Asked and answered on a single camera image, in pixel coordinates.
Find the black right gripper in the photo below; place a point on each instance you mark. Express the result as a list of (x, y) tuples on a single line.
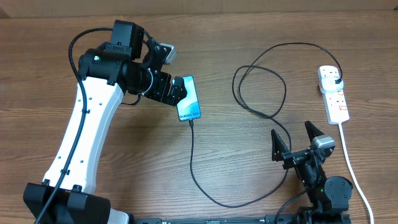
[(279, 150)]

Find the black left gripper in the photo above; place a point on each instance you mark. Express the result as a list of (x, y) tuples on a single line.
[(161, 94)]

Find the blue Galaxy smartphone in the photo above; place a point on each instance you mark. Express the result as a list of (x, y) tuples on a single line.
[(188, 108)]

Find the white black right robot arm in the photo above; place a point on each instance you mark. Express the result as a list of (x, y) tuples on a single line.
[(329, 196)]

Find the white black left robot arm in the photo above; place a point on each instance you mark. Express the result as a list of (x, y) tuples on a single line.
[(129, 63)]

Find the white charger plug adapter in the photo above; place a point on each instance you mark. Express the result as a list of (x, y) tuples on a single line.
[(330, 84)]

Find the white power strip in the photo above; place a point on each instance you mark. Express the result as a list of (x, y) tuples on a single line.
[(335, 103)]

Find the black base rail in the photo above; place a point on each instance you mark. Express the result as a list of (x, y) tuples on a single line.
[(211, 220)]

